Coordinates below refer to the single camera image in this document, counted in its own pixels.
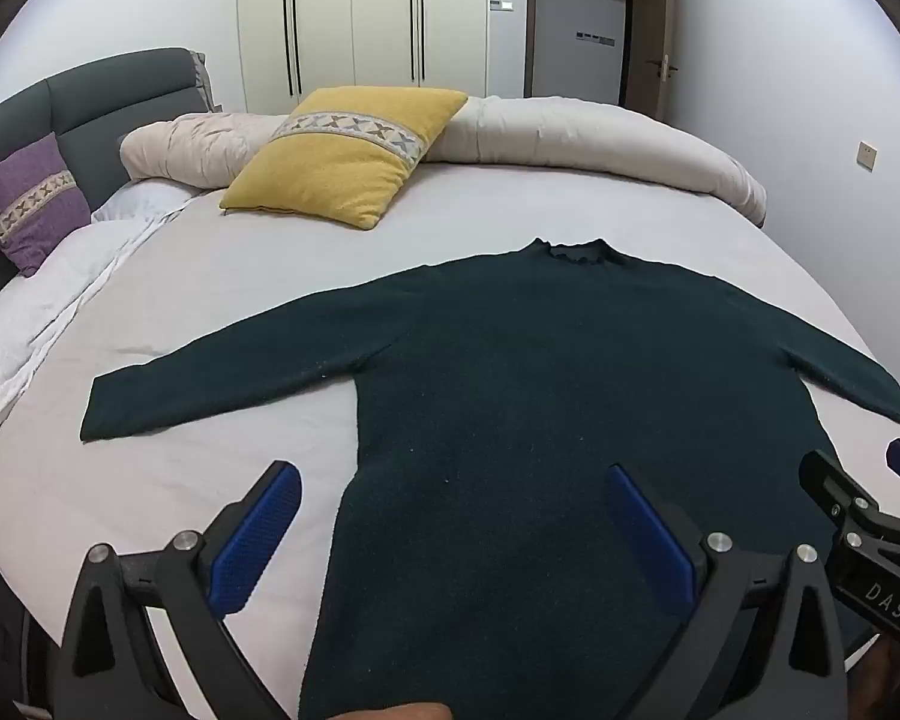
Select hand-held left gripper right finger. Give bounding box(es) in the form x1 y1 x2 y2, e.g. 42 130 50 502
606 463 850 720

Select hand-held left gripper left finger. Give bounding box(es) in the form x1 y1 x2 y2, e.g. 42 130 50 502
51 460 305 720

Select dark green sweater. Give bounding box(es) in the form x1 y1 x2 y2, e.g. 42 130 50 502
80 238 900 720

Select bed with white sheet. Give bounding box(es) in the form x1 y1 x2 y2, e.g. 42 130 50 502
0 157 900 691

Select white towel blanket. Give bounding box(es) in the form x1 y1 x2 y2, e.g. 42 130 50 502
0 214 188 428

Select white pillow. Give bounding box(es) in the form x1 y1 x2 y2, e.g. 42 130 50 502
91 180 196 224

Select yellow patterned pillow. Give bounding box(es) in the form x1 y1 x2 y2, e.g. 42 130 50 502
219 87 470 231

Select purple patterned pillow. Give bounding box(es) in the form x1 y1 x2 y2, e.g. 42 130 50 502
0 132 92 277

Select beige rolled duvet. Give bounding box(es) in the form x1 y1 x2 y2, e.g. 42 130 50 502
120 95 767 227

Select grey upholstered headboard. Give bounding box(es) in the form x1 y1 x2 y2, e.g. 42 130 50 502
0 47 215 316

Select brown room door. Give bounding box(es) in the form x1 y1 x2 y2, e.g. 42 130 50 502
621 0 677 128

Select cream wardrobe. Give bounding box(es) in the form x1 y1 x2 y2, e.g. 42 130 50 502
236 0 530 117

